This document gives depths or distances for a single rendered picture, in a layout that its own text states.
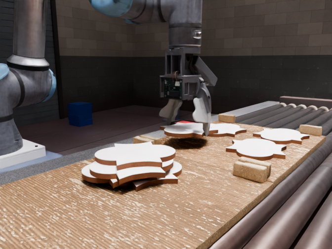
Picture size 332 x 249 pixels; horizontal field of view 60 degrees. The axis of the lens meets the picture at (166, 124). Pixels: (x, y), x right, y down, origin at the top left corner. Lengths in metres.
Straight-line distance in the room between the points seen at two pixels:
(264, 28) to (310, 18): 0.80
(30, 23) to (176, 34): 0.44
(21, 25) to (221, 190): 0.71
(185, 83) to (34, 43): 0.48
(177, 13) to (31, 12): 0.43
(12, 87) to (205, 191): 0.61
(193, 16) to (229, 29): 5.62
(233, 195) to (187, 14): 0.39
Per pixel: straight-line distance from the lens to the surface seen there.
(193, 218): 0.41
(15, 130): 0.91
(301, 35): 5.87
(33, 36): 0.93
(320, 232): 0.46
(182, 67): 0.66
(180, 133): 0.67
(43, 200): 0.49
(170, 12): 0.68
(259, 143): 0.74
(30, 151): 0.89
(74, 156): 0.74
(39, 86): 0.95
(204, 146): 0.72
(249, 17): 6.16
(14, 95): 0.89
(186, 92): 0.66
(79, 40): 6.51
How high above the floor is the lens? 1.14
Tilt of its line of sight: 12 degrees down
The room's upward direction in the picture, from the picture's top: straight up
